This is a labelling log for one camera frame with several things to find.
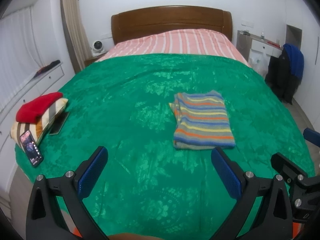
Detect striped knit sweater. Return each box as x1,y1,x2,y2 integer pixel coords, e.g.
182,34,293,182
169,90,235,150

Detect black clothes on chair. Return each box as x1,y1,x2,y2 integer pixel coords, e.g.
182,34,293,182
265,48,301,104

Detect smartphone with lit screen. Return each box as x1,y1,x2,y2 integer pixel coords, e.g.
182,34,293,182
20,130,43,167

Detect blue garment on chair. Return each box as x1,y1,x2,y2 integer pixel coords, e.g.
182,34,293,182
283,43,304,81

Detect white plastic bag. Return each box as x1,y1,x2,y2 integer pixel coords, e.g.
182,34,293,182
248,51,269,78

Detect dark tablet on bed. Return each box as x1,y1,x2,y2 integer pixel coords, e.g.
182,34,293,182
49,111,70,135

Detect red folded garment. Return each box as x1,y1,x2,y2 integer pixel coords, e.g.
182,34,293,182
16,92,63,124

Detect white desk with drawer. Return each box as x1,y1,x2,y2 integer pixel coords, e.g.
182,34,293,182
236,30,282,66

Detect white wardrobe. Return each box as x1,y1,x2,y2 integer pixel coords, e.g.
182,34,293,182
285,0,319,131

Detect white window-side drawer cabinet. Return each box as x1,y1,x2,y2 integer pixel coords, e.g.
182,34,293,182
0,60,75,221

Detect pink striped bed sheet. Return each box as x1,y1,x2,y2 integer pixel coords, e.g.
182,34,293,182
97,29,249,66

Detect black item on cabinet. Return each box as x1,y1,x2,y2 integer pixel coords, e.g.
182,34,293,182
33,60,61,79

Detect beige curtain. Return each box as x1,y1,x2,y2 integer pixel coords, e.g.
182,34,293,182
61,0,92,73

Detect brown wooden headboard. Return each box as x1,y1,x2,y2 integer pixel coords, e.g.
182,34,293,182
111,5,233,44

